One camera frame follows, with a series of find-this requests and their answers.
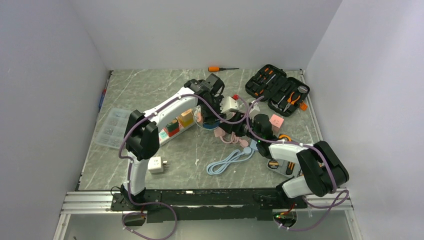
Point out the black tool case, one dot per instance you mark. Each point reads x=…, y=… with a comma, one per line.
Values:
x=272, y=85

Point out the white power strip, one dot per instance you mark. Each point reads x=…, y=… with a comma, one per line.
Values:
x=163, y=138

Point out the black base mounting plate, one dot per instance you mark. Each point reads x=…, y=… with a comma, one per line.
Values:
x=208, y=204

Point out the grey tool case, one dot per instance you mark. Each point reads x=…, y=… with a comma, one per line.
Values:
x=293, y=156

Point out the blue cube socket adapter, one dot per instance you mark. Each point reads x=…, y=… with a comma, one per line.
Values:
x=211, y=126

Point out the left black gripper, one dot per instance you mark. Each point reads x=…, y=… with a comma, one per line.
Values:
x=209, y=118

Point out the orange handled screwdriver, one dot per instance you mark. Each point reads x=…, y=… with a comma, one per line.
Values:
x=214, y=69

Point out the beige orange cube adapter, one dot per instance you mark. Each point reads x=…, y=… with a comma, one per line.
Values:
x=186, y=118

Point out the white cube socket adapter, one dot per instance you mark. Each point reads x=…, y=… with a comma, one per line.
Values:
x=156, y=165

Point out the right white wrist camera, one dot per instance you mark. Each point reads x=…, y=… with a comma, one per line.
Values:
x=254, y=109

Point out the orange pliers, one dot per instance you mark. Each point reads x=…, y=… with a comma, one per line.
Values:
x=293, y=98

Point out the aluminium rail frame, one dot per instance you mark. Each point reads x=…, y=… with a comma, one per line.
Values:
x=99, y=202

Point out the orange tape measure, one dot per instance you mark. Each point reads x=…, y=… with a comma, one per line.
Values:
x=284, y=137

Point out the blue red pen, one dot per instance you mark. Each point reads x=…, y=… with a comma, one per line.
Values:
x=103, y=94

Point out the green cube socket adapter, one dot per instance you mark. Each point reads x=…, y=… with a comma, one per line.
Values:
x=172, y=126

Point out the salmon pink usb charger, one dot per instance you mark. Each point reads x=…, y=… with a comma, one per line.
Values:
x=198, y=117

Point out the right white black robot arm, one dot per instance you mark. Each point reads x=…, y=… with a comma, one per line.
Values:
x=322, y=170

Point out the red cube socket adapter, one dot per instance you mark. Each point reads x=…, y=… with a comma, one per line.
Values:
x=171, y=130

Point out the pink cube socket adapter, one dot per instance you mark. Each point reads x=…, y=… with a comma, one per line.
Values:
x=276, y=122

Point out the light blue power strip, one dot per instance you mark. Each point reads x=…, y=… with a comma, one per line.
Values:
x=257, y=145

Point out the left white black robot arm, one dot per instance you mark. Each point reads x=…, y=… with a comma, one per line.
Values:
x=141, y=138

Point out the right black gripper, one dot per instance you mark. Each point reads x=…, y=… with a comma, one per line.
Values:
x=235, y=127

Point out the clear plastic screw box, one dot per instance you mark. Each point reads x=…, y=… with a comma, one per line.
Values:
x=112, y=132

